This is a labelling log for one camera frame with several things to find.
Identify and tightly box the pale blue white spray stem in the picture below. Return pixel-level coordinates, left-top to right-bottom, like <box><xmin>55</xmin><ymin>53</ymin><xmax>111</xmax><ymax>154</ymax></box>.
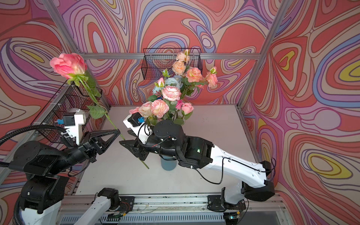
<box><xmin>152</xmin><ymin>69</ymin><xmax>182</xmax><ymax>95</ymax></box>

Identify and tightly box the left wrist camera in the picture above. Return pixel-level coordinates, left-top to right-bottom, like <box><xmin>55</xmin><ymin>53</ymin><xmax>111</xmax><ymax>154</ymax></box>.
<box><xmin>56</xmin><ymin>108</ymin><xmax>86</xmax><ymax>145</ymax></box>

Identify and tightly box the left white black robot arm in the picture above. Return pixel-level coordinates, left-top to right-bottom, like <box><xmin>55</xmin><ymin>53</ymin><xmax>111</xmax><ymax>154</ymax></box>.
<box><xmin>1</xmin><ymin>125</ymin><xmax>121</xmax><ymax>225</ymax></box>

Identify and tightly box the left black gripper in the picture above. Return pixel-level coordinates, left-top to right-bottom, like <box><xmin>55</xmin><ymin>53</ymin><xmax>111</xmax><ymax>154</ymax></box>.
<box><xmin>48</xmin><ymin>131</ymin><xmax>119</xmax><ymax>177</ymax></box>

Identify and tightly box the magenta pink rose stem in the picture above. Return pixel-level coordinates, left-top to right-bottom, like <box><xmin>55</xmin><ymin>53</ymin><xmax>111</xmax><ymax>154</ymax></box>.
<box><xmin>173</xmin><ymin>100</ymin><xmax>194</xmax><ymax>126</ymax></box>

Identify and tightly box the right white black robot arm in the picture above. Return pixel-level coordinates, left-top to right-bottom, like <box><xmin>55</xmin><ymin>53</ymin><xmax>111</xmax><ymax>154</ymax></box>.
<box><xmin>120</xmin><ymin>118</ymin><xmax>275</xmax><ymax>210</ymax></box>

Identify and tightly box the cream peach rose stem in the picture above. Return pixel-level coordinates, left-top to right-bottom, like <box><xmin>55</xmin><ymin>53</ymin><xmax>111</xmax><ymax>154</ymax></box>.
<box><xmin>172</xmin><ymin>49</ymin><xmax>190</xmax><ymax>77</ymax></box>

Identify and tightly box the large peach double rose stem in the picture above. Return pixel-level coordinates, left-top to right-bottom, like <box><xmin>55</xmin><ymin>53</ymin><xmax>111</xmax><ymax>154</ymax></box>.
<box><xmin>181</xmin><ymin>67</ymin><xmax>218</xmax><ymax>99</ymax></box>

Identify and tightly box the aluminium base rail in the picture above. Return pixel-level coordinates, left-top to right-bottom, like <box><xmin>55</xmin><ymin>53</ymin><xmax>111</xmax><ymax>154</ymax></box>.
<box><xmin>47</xmin><ymin>192</ymin><xmax>285</xmax><ymax>225</ymax></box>

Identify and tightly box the black wire basket left wall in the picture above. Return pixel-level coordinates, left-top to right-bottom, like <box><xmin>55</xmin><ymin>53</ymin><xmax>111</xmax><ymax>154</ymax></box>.
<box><xmin>31</xmin><ymin>82</ymin><xmax>95</xmax><ymax>132</ymax></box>

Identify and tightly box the pink bud rose stem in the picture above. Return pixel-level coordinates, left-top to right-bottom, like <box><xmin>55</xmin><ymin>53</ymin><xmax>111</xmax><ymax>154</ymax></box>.
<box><xmin>129</xmin><ymin>107</ymin><xmax>140</xmax><ymax>114</ymax></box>

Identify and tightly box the black wire basket back wall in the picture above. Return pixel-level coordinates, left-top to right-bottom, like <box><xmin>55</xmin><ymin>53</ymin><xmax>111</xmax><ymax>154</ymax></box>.
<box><xmin>141</xmin><ymin>47</ymin><xmax>203</xmax><ymax>81</ymax></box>

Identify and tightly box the red pink rose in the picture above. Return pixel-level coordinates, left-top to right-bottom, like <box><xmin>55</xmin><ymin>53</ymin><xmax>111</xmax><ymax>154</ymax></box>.
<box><xmin>49</xmin><ymin>52</ymin><xmax>150</xmax><ymax>170</ymax></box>

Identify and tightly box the black wire basket wall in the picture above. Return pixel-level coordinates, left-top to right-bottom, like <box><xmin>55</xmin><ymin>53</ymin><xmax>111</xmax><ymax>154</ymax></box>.
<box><xmin>141</xmin><ymin>47</ymin><xmax>203</xmax><ymax>81</ymax></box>
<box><xmin>31</xmin><ymin>82</ymin><xmax>95</xmax><ymax>132</ymax></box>

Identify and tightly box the teal ceramic vase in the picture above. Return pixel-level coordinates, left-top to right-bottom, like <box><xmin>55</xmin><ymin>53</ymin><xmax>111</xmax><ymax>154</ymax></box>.
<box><xmin>160</xmin><ymin>157</ymin><xmax>177</xmax><ymax>171</ymax></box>

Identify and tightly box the pink white carnation spray stem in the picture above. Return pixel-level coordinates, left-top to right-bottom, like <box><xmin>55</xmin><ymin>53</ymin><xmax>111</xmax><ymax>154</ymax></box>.
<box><xmin>148</xmin><ymin>86</ymin><xmax>182</xmax><ymax>119</ymax></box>

